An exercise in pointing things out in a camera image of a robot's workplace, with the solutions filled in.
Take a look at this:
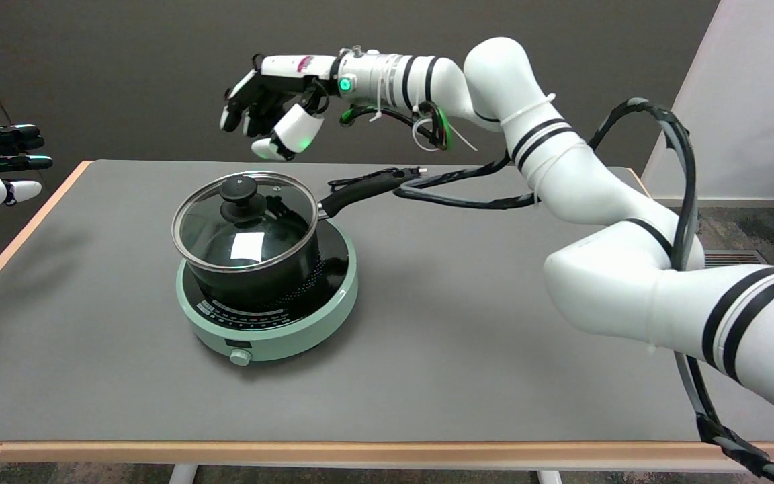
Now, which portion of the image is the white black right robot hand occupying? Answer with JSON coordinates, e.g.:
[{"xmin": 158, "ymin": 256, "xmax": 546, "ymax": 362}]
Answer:
[{"xmin": 219, "ymin": 53, "xmax": 340, "ymax": 161}]

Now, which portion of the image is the glass pot lid black knob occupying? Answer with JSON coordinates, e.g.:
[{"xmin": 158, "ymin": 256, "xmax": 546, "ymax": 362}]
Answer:
[{"xmin": 171, "ymin": 171, "xmax": 320, "ymax": 273}]

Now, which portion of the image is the green round induction cooker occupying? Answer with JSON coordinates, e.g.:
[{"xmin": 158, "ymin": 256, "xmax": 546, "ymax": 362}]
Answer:
[{"xmin": 175, "ymin": 218, "xmax": 359, "ymax": 367}]

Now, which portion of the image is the white partition panel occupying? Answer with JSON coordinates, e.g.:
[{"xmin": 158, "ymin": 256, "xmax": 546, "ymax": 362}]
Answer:
[{"xmin": 641, "ymin": 0, "xmax": 774, "ymax": 202}]

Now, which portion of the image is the floor vent grille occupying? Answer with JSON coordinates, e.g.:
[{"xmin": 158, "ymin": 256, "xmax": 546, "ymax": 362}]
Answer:
[{"xmin": 703, "ymin": 249, "xmax": 769, "ymax": 268}]

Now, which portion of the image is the black cooker power cord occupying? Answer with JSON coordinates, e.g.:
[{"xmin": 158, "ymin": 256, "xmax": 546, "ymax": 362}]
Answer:
[{"xmin": 327, "ymin": 166, "xmax": 429, "ymax": 190}]

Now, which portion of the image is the coloured wrist wire bundle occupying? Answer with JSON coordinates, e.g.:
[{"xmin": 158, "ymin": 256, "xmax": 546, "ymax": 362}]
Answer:
[{"xmin": 339, "ymin": 101, "xmax": 479, "ymax": 153}]

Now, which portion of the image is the black soup pot long handle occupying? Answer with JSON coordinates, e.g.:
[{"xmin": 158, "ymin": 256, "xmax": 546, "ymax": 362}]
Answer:
[{"xmin": 181, "ymin": 168, "xmax": 415, "ymax": 309}]

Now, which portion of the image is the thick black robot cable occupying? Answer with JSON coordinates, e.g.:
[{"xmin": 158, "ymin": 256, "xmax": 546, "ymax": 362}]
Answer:
[{"xmin": 393, "ymin": 97, "xmax": 774, "ymax": 484}]

